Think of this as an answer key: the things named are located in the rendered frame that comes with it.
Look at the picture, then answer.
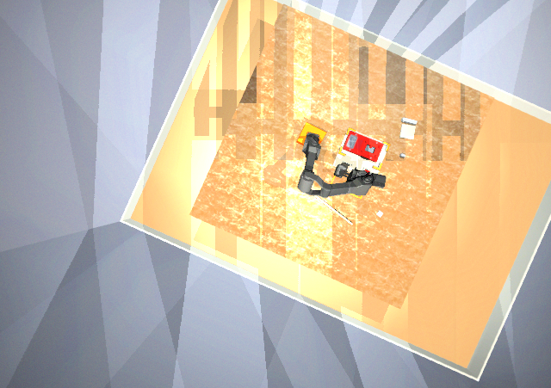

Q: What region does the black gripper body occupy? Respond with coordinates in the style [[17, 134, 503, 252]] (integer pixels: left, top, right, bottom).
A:
[[334, 164, 358, 181]]

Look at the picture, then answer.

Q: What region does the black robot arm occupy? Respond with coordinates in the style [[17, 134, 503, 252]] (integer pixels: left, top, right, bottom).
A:
[[297, 132, 387, 198]]

